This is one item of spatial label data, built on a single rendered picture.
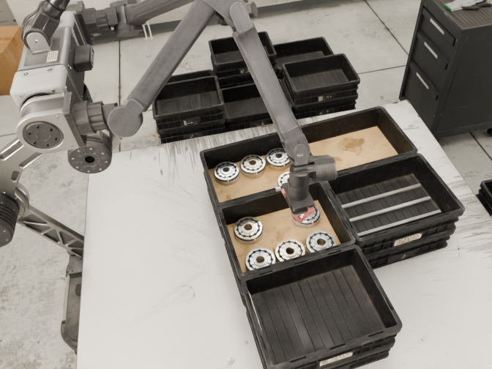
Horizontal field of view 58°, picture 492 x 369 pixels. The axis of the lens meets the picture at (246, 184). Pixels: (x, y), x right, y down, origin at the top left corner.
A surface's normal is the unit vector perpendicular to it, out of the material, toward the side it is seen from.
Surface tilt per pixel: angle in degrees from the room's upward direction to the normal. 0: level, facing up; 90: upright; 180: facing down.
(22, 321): 0
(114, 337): 0
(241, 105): 0
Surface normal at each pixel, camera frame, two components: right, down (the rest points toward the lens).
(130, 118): 0.12, 0.25
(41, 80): -0.07, -0.66
